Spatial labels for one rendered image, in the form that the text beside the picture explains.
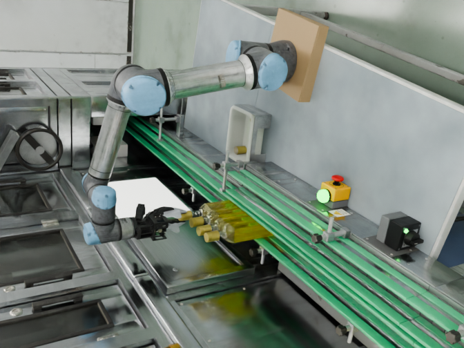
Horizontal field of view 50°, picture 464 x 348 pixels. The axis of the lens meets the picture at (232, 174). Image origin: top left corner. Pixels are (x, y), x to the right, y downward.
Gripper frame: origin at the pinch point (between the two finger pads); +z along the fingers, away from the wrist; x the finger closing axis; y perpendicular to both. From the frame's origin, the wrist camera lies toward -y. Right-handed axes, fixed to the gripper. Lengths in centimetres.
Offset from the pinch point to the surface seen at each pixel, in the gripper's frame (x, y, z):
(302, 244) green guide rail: 9.5, 40.6, 22.3
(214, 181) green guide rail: 2.8, -17.9, 22.8
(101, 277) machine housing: -14.5, 6.9, -31.1
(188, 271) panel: -11.3, 17.4, -4.1
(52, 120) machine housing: 4, -92, -25
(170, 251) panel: -12.4, 3.1, -4.4
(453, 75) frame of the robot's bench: 59, 22, 97
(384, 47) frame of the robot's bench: 61, -15, 97
